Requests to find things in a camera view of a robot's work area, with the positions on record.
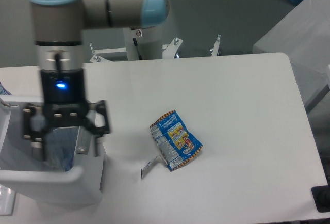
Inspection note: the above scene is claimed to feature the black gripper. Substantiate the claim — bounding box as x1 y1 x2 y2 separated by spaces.
22 69 111 161

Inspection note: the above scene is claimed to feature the clear crushed plastic bottle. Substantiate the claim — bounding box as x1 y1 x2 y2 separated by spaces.
45 127 78 172

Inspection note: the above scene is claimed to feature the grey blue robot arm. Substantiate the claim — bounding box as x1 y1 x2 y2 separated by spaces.
23 0 169 161

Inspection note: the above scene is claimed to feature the white plastic trash can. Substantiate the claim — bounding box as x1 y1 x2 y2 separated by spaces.
1 95 106 204

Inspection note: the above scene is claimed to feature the blue white package edge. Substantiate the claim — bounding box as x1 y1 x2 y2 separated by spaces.
0 83 11 95

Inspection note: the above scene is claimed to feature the clear plastic sheet at left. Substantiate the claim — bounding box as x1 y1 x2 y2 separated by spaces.
0 185 16 216

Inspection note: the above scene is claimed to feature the torn silver wrapper strip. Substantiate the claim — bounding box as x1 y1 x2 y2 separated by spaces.
140 155 162 179

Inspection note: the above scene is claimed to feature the blue snack wrapper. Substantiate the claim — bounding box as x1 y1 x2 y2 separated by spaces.
150 110 203 172

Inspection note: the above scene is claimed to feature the white covered side table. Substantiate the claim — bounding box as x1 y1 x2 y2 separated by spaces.
253 0 329 112

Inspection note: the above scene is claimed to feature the black device at table corner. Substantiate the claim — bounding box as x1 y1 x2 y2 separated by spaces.
311 185 329 213

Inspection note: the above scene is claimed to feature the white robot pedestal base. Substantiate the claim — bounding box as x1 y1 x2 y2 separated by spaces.
89 26 222 63

